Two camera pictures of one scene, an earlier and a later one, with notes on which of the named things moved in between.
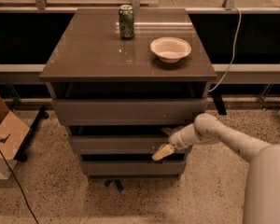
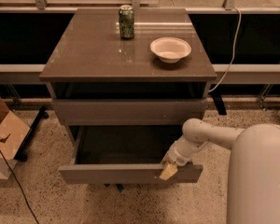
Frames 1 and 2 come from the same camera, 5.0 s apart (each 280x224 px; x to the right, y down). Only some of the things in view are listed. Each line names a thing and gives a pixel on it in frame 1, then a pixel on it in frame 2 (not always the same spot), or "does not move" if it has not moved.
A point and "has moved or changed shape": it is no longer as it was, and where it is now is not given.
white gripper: x=177 y=141 → x=176 y=157
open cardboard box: x=8 y=133 does not move
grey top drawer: x=130 y=112 does not move
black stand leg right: x=218 y=101 does not move
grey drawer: x=117 y=145 has moved or changed shape
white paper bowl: x=170 y=49 does not move
